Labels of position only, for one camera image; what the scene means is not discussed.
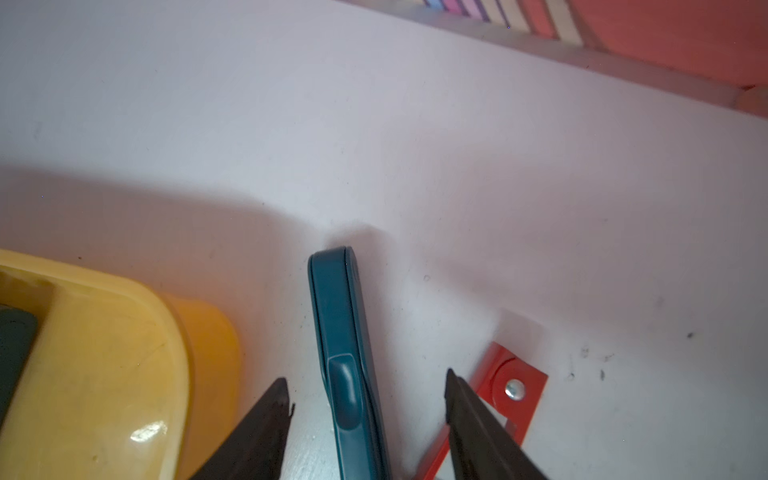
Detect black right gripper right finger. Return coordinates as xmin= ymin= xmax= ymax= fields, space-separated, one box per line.
xmin=444 ymin=369 xmax=546 ymax=480

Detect teal pruning pliers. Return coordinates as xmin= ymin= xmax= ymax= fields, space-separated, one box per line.
xmin=0 ymin=305 xmax=39 ymax=423

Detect yellow storage tray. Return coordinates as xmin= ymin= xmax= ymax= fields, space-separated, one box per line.
xmin=1 ymin=250 xmax=242 ymax=479

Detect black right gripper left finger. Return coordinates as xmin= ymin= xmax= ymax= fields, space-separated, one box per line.
xmin=191 ymin=377 xmax=294 ymax=480

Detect teal pliers at back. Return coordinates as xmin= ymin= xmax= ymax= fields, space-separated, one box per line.
xmin=308 ymin=246 xmax=392 ymax=479

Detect red pruning pliers left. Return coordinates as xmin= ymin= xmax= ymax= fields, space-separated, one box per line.
xmin=415 ymin=342 xmax=548 ymax=479

